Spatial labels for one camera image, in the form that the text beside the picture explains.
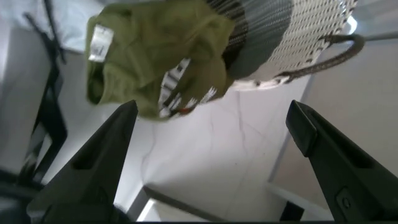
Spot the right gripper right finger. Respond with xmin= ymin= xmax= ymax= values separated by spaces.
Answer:
xmin=285 ymin=99 xmax=398 ymax=222

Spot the green long-sleeved shirt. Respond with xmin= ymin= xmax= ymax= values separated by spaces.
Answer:
xmin=84 ymin=0 xmax=236 ymax=121

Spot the white laundry basket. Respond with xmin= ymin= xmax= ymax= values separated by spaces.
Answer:
xmin=205 ymin=0 xmax=366 ymax=92

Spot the black clothes rack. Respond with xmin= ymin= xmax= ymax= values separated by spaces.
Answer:
xmin=17 ymin=0 xmax=68 ymax=187

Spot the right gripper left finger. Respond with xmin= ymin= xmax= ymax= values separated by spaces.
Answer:
xmin=26 ymin=99 xmax=139 ymax=222

